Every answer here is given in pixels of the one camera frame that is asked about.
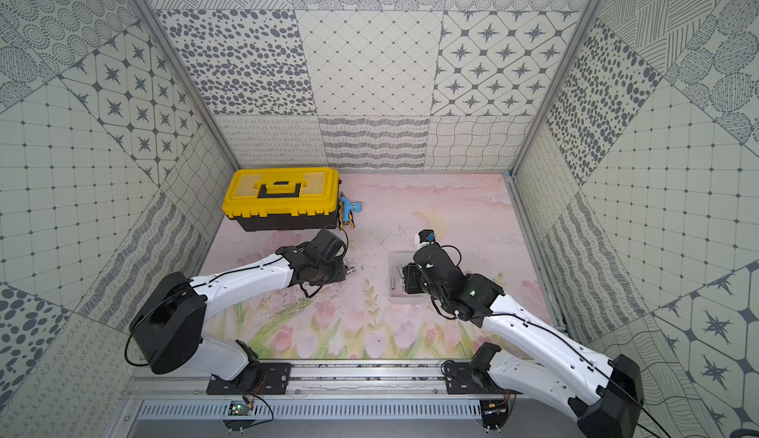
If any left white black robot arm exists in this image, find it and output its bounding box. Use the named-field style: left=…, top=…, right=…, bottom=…
left=125, top=228, right=349, bottom=382

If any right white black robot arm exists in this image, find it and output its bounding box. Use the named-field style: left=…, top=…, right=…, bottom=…
left=403, top=230, right=648, bottom=437

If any clear plastic storage box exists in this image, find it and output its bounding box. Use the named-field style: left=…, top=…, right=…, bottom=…
left=389, top=250, right=429, bottom=306

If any blue yellow hand tool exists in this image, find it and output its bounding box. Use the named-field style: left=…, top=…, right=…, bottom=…
left=339, top=194, right=363, bottom=228

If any yellow black toolbox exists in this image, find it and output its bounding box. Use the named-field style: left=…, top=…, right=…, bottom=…
left=223, top=167, right=340, bottom=232

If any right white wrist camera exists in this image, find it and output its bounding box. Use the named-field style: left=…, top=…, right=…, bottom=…
left=416, top=228, right=436, bottom=247

